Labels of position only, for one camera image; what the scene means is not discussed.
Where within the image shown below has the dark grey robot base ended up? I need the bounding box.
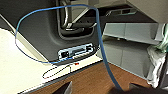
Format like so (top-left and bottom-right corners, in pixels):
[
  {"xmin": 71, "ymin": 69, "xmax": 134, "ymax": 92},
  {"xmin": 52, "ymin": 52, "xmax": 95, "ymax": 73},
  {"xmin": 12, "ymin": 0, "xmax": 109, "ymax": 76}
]
[{"xmin": 0, "ymin": 0, "xmax": 158, "ymax": 65}]

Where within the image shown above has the white trash bag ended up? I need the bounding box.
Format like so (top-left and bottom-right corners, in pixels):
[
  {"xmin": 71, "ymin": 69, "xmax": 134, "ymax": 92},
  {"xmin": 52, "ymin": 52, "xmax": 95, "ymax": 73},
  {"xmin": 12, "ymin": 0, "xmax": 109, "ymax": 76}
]
[{"xmin": 145, "ymin": 23, "xmax": 168, "ymax": 90}]

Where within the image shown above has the thin dark floor cable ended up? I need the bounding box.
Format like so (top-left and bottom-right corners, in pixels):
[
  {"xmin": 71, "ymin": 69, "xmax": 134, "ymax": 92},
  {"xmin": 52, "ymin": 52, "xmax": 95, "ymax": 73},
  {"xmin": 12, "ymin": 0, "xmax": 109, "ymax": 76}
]
[{"xmin": 42, "ymin": 64, "xmax": 73, "ymax": 80}]

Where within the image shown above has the thin blue cable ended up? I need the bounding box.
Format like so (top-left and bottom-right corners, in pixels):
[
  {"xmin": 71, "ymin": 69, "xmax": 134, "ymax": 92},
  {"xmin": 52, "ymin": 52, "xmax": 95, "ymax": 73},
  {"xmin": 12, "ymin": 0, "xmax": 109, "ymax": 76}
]
[{"xmin": 15, "ymin": 4, "xmax": 124, "ymax": 92}]

